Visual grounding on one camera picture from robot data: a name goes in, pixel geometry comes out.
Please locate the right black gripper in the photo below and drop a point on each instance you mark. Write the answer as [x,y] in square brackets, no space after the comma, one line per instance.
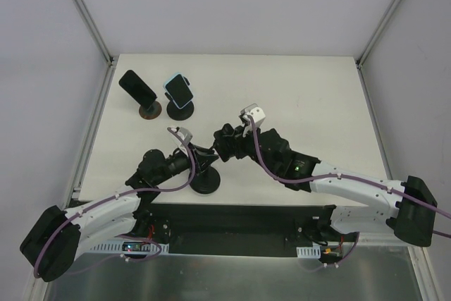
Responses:
[235,144]

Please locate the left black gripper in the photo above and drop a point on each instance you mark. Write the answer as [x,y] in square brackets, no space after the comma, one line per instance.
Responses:
[198,160]

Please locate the black round-base phone stand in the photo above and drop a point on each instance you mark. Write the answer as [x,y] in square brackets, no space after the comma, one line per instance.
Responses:
[206,178]

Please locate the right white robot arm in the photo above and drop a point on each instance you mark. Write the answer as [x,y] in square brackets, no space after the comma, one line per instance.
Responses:
[406,208]

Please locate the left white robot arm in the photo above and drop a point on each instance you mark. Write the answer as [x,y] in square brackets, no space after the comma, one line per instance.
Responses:
[60,236]

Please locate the black stand under blue phone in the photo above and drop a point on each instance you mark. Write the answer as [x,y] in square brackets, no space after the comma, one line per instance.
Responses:
[179,114]

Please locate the wooden-base phone stand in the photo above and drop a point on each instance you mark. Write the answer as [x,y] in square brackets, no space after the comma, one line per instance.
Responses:
[154,111]

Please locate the light blue cased phone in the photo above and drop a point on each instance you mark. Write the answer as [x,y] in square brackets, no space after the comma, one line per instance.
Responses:
[178,90]

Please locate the black phone on wooden stand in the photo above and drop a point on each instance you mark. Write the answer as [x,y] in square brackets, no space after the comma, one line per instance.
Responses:
[137,89]

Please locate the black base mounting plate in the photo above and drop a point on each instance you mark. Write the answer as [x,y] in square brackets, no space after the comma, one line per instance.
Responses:
[252,231]

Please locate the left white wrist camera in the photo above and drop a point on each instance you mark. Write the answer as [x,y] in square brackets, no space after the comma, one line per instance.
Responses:
[181,137]

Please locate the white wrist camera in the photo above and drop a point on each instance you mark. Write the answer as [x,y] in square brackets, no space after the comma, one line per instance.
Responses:
[252,112]
[181,137]

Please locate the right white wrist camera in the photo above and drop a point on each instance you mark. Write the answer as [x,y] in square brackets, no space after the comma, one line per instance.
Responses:
[252,112]

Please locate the left white cable duct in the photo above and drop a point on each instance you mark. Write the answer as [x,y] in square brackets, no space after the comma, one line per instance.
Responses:
[119,246]

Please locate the white cable duct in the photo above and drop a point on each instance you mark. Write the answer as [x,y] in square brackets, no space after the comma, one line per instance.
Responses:
[119,246]
[312,252]

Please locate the left aluminium frame post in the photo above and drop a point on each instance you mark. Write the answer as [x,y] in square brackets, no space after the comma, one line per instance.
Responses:
[94,32]

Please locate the aluminium frame post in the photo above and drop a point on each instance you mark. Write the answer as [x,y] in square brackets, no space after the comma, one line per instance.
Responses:
[382,24]
[94,32]

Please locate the right white cable duct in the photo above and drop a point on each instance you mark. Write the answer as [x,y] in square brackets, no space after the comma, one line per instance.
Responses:
[312,252]

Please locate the right aluminium frame post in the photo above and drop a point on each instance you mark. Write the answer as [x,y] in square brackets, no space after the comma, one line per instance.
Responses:
[382,24]

